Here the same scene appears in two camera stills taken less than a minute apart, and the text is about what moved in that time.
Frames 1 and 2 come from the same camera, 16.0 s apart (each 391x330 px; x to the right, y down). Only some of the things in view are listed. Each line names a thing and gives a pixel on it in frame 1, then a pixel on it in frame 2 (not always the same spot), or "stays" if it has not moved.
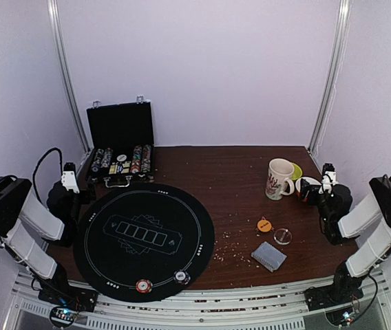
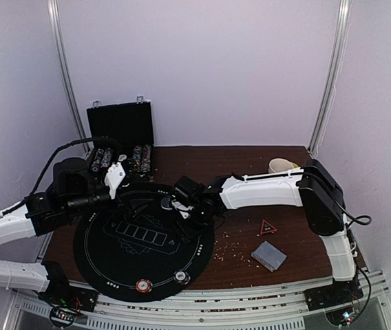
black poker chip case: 122,144 stays
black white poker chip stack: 182,276 stays
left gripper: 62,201 → 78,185
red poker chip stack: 144,286 stays
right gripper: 310,192 → 175,205
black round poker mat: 144,243 stays
